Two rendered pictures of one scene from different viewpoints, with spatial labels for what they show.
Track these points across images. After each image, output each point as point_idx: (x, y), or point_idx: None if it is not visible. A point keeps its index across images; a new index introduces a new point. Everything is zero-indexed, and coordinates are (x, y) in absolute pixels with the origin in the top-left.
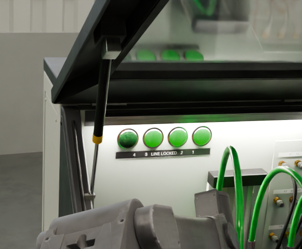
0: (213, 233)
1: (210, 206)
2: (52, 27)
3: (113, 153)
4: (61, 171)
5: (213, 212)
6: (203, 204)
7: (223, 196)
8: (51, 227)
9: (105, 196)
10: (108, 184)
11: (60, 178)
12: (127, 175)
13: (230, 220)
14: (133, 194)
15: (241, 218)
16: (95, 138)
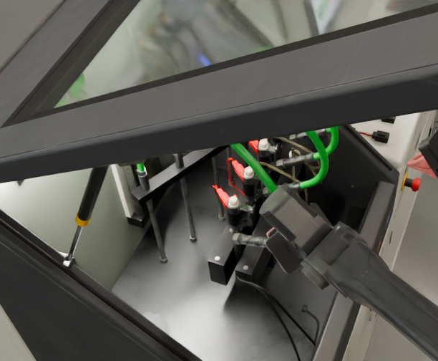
0: (383, 262)
1: (300, 216)
2: None
3: (14, 184)
4: None
5: (308, 219)
6: (291, 218)
7: (292, 193)
8: None
9: (28, 228)
10: (25, 215)
11: None
12: (36, 189)
13: (311, 209)
14: (49, 199)
15: (270, 180)
16: (86, 221)
